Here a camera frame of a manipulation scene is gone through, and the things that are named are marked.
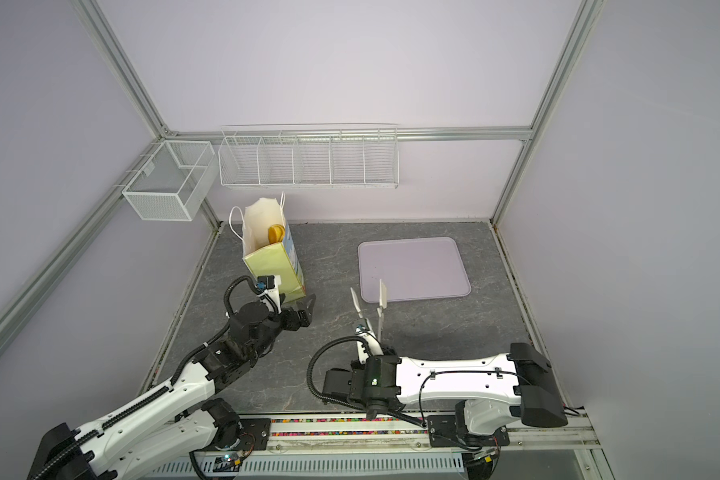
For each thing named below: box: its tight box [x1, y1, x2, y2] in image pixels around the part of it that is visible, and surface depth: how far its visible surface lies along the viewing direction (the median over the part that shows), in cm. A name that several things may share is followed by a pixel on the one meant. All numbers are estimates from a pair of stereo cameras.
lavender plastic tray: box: [358, 237, 472, 304], surface depth 112 cm
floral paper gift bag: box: [229, 192, 306, 304], surface depth 93 cm
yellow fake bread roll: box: [267, 224, 285, 245], surface depth 99 cm
